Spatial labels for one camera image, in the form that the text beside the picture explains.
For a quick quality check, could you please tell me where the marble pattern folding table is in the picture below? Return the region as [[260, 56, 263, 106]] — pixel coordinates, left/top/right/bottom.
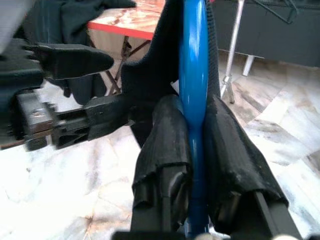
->
[[86, 0, 167, 96]]

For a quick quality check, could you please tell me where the chrome clothes rack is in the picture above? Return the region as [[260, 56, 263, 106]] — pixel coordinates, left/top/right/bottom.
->
[[219, 0, 245, 105]]

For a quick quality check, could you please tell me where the thin black clothes hanger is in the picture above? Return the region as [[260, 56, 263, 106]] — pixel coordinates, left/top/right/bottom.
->
[[249, 0, 302, 25]]

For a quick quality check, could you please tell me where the blue plastic clothes hanger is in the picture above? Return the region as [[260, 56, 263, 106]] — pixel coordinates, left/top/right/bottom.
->
[[177, 0, 210, 240]]

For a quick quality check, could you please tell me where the black TV cabinet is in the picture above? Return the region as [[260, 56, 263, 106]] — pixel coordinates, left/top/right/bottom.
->
[[212, 0, 320, 77]]

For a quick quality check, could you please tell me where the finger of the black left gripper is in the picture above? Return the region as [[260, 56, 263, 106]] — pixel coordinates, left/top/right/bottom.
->
[[31, 42, 115, 81], [53, 95, 138, 150]]

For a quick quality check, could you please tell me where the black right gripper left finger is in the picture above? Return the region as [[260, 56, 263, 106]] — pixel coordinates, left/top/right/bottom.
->
[[131, 94, 194, 232]]

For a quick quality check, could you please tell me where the dark garment with ribbed collar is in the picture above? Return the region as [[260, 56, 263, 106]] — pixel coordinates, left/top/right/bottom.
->
[[121, 0, 220, 149]]

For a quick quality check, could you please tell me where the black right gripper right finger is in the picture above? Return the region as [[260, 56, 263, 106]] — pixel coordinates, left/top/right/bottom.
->
[[202, 94, 305, 237]]

